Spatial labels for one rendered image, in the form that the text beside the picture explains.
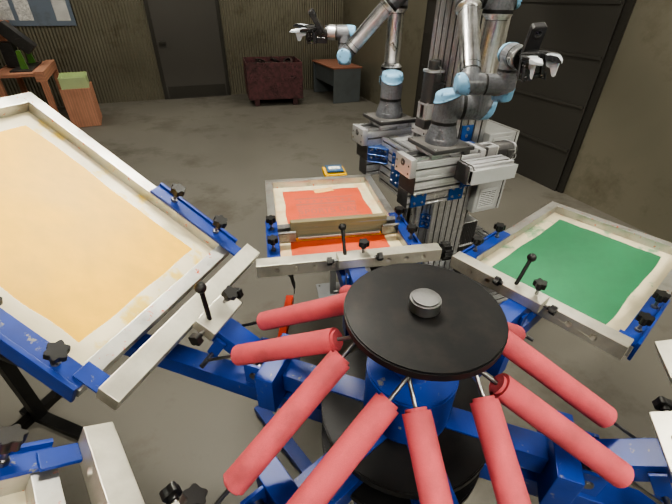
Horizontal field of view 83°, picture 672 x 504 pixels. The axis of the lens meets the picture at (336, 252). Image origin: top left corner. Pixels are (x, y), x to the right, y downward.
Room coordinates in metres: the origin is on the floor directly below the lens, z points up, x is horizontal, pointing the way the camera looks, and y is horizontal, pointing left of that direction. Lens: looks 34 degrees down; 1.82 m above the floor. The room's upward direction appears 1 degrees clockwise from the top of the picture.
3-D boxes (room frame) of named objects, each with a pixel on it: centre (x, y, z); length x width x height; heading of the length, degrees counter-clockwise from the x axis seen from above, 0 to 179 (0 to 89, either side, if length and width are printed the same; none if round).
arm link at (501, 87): (1.52, -0.60, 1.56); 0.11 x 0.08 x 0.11; 89
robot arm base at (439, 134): (1.78, -0.48, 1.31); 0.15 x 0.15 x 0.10
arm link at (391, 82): (2.24, -0.29, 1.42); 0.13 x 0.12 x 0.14; 178
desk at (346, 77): (8.82, 0.07, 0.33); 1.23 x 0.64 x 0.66; 23
